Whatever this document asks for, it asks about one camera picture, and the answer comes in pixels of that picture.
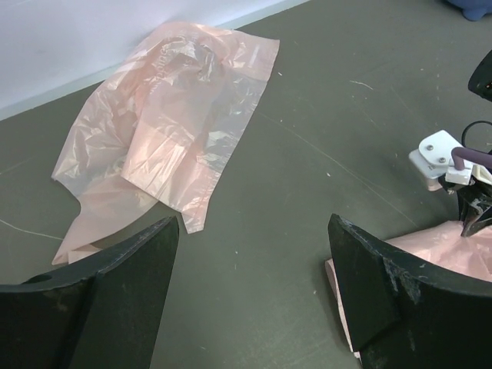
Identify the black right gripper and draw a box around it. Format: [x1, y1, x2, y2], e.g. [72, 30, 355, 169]
[441, 176, 491, 237]

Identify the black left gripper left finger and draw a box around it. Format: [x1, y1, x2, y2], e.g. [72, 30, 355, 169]
[1, 217, 179, 369]

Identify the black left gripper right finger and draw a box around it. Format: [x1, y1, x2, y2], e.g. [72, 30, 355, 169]
[327, 214, 491, 368]

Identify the pink plastic trash bag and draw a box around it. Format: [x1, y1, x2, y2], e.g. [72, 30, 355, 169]
[325, 221, 491, 363]
[52, 22, 280, 265]

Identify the blue trash bin yellow rim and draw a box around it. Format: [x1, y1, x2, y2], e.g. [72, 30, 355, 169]
[442, 0, 492, 22]

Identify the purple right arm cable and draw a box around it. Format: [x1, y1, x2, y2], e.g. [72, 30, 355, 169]
[450, 147, 492, 171]

